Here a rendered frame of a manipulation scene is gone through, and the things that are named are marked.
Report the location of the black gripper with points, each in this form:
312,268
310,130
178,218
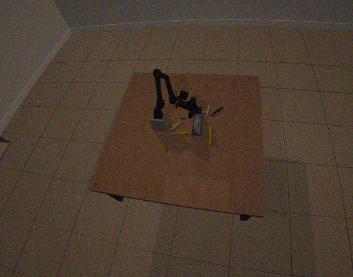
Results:
194,109

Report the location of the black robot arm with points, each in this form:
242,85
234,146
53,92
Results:
172,99

